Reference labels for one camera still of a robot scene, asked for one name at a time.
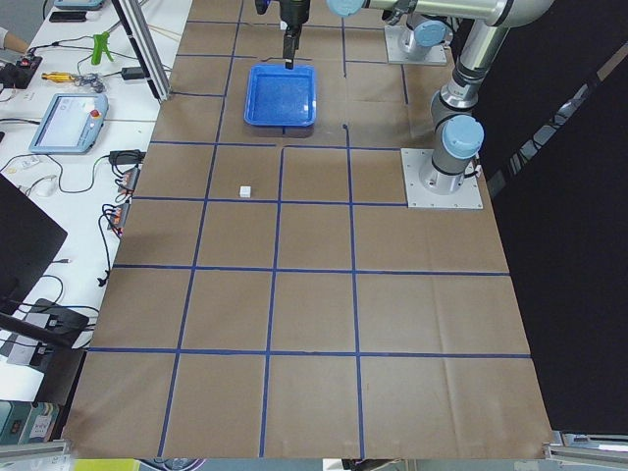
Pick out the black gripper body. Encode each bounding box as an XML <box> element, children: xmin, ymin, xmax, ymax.
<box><xmin>280</xmin><ymin>0</ymin><xmax>310</xmax><ymax>26</ymax></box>

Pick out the white block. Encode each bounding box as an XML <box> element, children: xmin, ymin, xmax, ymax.
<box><xmin>239</xmin><ymin>185</ymin><xmax>252</xmax><ymax>198</ymax></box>

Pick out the person forearm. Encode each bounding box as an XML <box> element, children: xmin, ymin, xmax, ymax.
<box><xmin>0</xmin><ymin>26</ymin><xmax>28</xmax><ymax>55</ymax></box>

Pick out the blue plastic tray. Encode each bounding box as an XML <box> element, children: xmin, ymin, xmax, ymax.
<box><xmin>243</xmin><ymin>64</ymin><xmax>317</xmax><ymax>128</ymax></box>

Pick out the wooden chopstick pair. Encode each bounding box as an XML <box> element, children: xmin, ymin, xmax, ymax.
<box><xmin>148</xmin><ymin>25</ymin><xmax>183</xmax><ymax>40</ymax></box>

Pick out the black power adapter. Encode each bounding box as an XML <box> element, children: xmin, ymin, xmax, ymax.
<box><xmin>120</xmin><ymin>67</ymin><xmax>146</xmax><ymax>81</ymax></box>

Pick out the teach pendant tablet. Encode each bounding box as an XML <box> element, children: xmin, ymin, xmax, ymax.
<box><xmin>28</xmin><ymin>93</ymin><xmax>109</xmax><ymax>154</ymax></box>

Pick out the yellow tool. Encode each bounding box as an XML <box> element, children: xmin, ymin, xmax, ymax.
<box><xmin>41</xmin><ymin>72</ymin><xmax>75</xmax><ymax>83</ymax></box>

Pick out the white computer mouse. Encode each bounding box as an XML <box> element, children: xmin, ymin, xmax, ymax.
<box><xmin>33</xmin><ymin>178</ymin><xmax>57</xmax><ymax>197</ymax></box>

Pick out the black monitor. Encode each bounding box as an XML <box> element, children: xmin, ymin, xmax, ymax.
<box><xmin>0</xmin><ymin>177</ymin><xmax>68</xmax><ymax>315</ymax></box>

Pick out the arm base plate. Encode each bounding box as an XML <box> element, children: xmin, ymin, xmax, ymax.
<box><xmin>384</xmin><ymin>26</ymin><xmax>447</xmax><ymax>67</ymax></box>
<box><xmin>400</xmin><ymin>148</ymin><xmax>484</xmax><ymax>210</ymax></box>

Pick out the aluminium frame post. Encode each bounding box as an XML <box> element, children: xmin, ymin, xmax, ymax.
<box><xmin>112</xmin><ymin>0</ymin><xmax>171</xmax><ymax>103</ymax></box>

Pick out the green-handled reacher grabber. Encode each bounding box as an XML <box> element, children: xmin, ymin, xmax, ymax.
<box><xmin>90</xmin><ymin>31</ymin><xmax>114</xmax><ymax>66</ymax></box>

